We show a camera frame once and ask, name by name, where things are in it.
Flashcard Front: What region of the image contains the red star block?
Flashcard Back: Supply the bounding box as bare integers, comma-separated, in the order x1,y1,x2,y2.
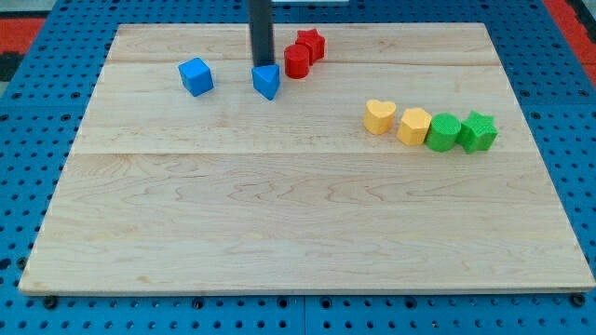
295,29,326,65

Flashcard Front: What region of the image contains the green star block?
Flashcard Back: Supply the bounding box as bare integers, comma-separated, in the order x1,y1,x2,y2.
456,111,498,154

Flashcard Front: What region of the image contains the light wooden board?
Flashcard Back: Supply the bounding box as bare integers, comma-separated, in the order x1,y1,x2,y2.
19,23,595,296

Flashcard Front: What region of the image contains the blue triangle block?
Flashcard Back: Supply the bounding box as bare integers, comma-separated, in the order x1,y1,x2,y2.
251,64,280,101

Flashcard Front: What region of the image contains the yellow heart block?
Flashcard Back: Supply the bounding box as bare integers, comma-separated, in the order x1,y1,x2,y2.
363,100,397,135

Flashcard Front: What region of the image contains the red cylinder block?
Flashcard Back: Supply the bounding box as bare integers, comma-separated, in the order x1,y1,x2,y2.
284,44,310,79

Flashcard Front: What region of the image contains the yellow pentagon block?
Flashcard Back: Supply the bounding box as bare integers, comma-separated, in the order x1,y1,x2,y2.
396,108,432,146

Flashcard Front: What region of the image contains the blue cube block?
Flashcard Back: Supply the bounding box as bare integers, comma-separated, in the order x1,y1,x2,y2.
178,58,214,97

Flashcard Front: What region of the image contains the green cylinder block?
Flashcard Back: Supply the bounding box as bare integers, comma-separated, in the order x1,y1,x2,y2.
426,113,461,153

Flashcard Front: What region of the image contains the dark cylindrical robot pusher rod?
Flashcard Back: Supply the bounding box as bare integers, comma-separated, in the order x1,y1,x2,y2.
247,0,275,67

